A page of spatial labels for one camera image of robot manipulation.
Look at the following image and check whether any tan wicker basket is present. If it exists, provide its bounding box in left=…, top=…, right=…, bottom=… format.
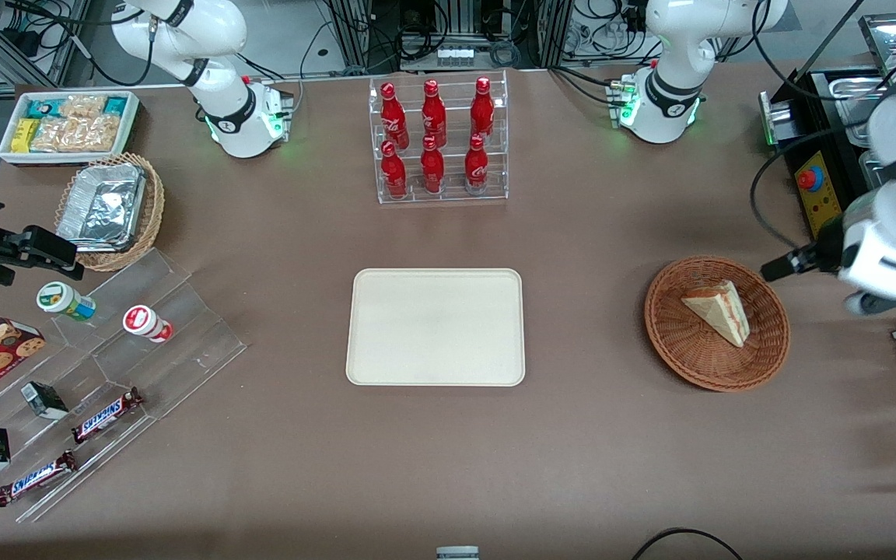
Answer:
left=54, top=152, right=166, bottom=272

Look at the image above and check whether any aluminium foil tray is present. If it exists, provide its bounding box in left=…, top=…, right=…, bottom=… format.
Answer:
left=56, top=163, right=147, bottom=252

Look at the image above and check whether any snickers bar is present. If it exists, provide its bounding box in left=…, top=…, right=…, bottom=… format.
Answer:
left=0, top=450, right=79, bottom=508
left=72, top=387, right=144, bottom=445

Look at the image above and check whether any red cola bottle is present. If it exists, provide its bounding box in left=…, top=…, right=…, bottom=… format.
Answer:
left=380, top=82, right=409, bottom=150
left=470, top=76, right=495, bottom=139
left=421, top=79, right=448, bottom=147
left=380, top=141, right=408, bottom=200
left=464, top=135, right=490, bottom=196
left=419, top=136, right=446, bottom=194

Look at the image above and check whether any clear acrylic bottle rack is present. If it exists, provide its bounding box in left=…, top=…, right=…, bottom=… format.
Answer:
left=368, top=69, right=509, bottom=205

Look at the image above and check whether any steel warmer pan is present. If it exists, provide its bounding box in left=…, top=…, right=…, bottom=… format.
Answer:
left=828, top=75, right=896, bottom=146

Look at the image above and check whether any yellow snack packet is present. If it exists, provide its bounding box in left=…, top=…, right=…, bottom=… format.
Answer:
left=10, top=117, right=40, bottom=154

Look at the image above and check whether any clear acrylic stepped display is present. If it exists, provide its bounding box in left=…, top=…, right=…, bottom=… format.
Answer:
left=0, top=248, right=247, bottom=523

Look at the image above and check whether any beige plastic serving tray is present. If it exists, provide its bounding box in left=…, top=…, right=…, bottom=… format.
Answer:
left=345, top=268, right=527, bottom=387

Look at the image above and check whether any aluminium frame post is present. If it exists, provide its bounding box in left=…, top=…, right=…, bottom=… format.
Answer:
left=537, top=0, right=575, bottom=68
left=341, top=0, right=376, bottom=72

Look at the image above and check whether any black food warmer appliance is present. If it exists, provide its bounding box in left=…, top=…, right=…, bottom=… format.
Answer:
left=758, top=12, right=896, bottom=243

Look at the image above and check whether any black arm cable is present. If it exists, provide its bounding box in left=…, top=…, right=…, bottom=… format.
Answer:
left=749, top=124, right=878, bottom=254

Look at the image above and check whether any green lid yogurt cup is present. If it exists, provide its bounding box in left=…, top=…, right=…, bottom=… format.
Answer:
left=36, top=281, right=97, bottom=323

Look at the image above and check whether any black floor cable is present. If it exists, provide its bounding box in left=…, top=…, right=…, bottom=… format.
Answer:
left=632, top=527, right=744, bottom=560

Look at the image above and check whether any triangular sandwich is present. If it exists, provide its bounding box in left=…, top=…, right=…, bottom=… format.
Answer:
left=681, top=280, right=751, bottom=348

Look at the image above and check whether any brown round wicker basket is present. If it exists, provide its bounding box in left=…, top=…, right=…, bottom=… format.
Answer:
left=644, top=256, right=792, bottom=393

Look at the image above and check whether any small black box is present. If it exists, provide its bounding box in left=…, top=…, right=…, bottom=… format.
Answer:
left=20, top=380, right=69, bottom=422

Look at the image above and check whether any white snack bin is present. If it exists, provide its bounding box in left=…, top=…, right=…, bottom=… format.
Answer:
left=0, top=90, right=141, bottom=166

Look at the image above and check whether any clear cracker bag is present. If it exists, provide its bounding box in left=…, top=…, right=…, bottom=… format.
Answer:
left=30, top=117, right=80, bottom=153
left=59, top=93, right=107, bottom=121
left=75, top=114, right=121, bottom=153

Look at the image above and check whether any red lid yogurt cup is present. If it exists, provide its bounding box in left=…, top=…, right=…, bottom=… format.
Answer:
left=122, top=305, right=174, bottom=344

